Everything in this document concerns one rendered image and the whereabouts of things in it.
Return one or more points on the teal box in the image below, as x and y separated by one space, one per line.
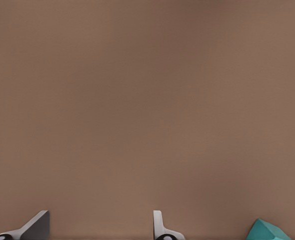
265 231

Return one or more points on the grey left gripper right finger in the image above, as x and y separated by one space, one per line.
159 226

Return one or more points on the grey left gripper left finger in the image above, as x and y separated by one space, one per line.
35 227

